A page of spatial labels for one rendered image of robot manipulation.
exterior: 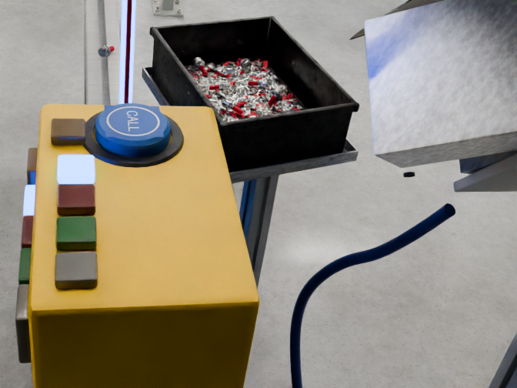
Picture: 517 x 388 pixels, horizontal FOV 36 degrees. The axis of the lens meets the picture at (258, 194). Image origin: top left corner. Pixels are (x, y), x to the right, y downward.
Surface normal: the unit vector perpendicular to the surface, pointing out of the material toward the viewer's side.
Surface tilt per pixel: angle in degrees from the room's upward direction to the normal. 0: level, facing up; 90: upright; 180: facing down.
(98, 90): 0
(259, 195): 90
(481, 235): 0
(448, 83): 55
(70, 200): 0
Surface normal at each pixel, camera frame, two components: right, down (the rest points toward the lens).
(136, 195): 0.13, -0.78
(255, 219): 0.42, 0.61
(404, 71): -0.49, -0.14
